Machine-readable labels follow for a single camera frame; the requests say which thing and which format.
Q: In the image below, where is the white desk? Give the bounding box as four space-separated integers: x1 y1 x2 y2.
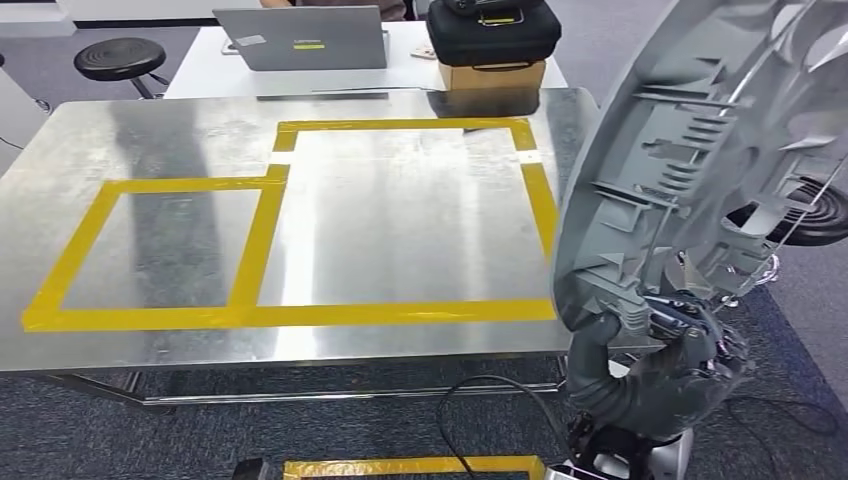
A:
163 19 570 101

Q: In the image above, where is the cardboard box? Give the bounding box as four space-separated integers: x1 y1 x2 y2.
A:
437 59 548 92

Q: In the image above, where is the grey laptop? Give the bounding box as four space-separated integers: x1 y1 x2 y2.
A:
211 5 391 73

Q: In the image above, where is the black round stool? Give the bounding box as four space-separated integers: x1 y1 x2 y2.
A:
72 36 170 101
715 175 848 309

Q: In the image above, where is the yellow tape outline on bench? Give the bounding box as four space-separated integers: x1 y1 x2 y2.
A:
21 117 559 334

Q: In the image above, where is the black carrying case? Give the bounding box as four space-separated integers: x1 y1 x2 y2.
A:
425 0 563 68

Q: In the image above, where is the thin black floor cable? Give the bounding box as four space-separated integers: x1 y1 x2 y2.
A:
725 394 843 480

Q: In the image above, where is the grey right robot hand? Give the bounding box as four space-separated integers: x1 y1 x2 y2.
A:
566 294 755 441

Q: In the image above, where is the white side table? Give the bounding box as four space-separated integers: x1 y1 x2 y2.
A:
0 52 51 177

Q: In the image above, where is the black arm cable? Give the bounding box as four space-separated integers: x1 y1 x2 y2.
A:
435 374 578 480

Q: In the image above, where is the steel workbench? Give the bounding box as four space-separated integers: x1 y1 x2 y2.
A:
0 87 664 415

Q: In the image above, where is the grey plastic wheel cover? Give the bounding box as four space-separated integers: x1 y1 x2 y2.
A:
551 0 848 346

